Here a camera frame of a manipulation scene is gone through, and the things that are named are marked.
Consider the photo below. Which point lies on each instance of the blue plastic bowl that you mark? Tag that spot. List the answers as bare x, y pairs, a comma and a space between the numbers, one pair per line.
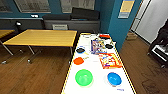
114, 78

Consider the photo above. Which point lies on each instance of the black bowl blue rim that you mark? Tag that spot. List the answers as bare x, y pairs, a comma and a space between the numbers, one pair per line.
80, 50

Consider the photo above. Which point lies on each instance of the small flat orange bowl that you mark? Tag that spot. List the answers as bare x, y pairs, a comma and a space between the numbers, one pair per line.
78, 61

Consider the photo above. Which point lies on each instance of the red flat tray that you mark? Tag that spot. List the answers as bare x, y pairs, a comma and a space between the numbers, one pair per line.
104, 36

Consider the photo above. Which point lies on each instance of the small black bowl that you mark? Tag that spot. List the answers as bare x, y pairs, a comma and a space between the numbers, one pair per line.
109, 46

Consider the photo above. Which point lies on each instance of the red Hedbanz game box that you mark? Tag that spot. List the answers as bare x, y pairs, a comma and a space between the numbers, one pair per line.
110, 61

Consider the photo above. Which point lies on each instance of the green plate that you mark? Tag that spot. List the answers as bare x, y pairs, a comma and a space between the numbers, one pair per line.
84, 77

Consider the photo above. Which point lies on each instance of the wooden top office table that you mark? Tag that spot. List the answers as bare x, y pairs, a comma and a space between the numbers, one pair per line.
6, 33
43, 37

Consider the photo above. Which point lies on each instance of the large interior window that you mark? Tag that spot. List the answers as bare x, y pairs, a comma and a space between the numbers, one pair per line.
76, 5

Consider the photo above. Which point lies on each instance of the black wheeled cart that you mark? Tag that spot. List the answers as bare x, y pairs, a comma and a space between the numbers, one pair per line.
160, 48

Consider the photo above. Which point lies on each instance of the yellow wall poster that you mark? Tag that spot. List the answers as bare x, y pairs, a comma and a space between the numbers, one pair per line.
126, 8

